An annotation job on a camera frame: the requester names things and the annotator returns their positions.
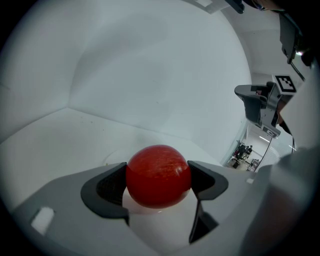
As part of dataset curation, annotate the person's left forearm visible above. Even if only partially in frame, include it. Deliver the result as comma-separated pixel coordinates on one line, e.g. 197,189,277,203
239,146,320,256

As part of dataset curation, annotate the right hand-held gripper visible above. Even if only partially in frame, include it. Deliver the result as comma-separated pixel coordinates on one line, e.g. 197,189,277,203
234,74,298,139

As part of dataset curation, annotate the person's right forearm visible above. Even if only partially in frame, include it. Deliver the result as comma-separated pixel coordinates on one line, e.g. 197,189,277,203
276,71,320,153

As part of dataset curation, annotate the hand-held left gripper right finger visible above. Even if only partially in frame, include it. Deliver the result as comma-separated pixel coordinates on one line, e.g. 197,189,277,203
174,160,262,256

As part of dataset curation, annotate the red apple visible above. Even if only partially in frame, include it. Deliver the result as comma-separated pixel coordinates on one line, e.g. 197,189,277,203
125,144,193,210

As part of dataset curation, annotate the thin black cable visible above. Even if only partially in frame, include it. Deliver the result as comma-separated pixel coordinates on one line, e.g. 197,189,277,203
258,134,274,172

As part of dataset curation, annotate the black head-worn camera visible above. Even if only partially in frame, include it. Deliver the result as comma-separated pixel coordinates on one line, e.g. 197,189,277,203
277,9,315,66

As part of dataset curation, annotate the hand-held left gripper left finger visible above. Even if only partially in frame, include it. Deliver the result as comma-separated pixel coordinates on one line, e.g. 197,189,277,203
12,161,151,256

